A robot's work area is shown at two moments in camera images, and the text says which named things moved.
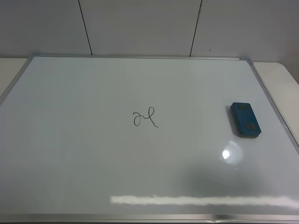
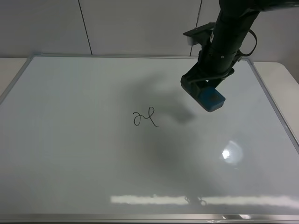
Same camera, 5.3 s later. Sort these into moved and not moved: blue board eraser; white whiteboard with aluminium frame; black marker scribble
Moved: blue board eraser
Not moved: black marker scribble; white whiteboard with aluminium frame
